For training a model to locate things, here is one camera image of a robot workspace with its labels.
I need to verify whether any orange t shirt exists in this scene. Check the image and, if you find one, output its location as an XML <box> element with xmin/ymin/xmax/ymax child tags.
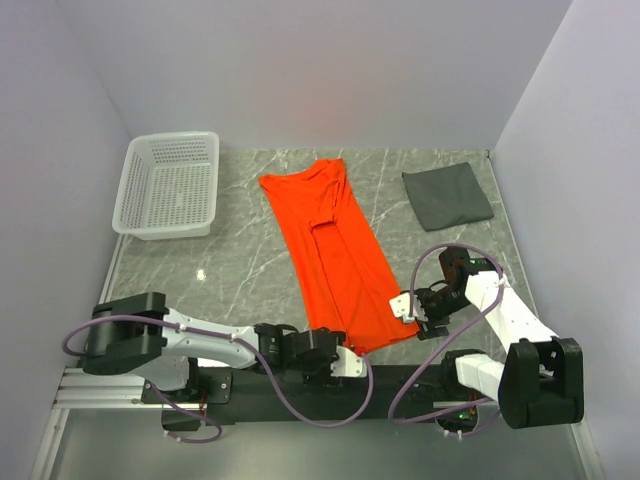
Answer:
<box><xmin>259</xmin><ymin>158</ymin><xmax>418</xmax><ymax>353</ymax></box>

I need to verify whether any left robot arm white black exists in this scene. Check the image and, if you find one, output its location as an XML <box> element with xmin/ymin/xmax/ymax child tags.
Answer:
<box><xmin>82</xmin><ymin>292</ymin><xmax>365</xmax><ymax>402</ymax></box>

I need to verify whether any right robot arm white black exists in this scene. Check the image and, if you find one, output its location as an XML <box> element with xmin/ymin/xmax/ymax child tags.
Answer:
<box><xmin>408</xmin><ymin>243</ymin><xmax>584</xmax><ymax>429</ymax></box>

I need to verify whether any black base crossbar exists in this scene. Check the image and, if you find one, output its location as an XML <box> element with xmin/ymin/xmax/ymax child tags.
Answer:
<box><xmin>165</xmin><ymin>365</ymin><xmax>482</xmax><ymax>425</ymax></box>

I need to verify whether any folded dark grey t shirt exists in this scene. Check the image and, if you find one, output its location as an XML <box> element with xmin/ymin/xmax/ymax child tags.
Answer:
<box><xmin>402</xmin><ymin>162</ymin><xmax>494</xmax><ymax>232</ymax></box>

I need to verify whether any white perforated plastic basket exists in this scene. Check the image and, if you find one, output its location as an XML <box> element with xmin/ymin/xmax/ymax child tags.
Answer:
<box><xmin>112</xmin><ymin>131</ymin><xmax>220</xmax><ymax>241</ymax></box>

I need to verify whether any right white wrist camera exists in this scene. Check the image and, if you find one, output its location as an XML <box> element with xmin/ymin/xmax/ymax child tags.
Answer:
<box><xmin>389</xmin><ymin>292</ymin><xmax>424</xmax><ymax>325</ymax></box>

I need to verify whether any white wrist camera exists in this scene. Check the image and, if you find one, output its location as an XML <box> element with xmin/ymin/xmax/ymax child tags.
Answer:
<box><xmin>330</xmin><ymin>346</ymin><xmax>368</xmax><ymax>378</ymax></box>
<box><xmin>389</xmin><ymin>292</ymin><xmax>424</xmax><ymax>325</ymax></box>

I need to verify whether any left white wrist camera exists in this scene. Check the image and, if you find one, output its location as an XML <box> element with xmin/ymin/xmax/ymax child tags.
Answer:
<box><xmin>330</xmin><ymin>346</ymin><xmax>368</xmax><ymax>378</ymax></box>

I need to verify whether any aluminium rail frame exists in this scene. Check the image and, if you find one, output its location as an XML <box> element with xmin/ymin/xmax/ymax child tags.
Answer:
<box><xmin>35</xmin><ymin>149</ymin><xmax>603</xmax><ymax>479</ymax></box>

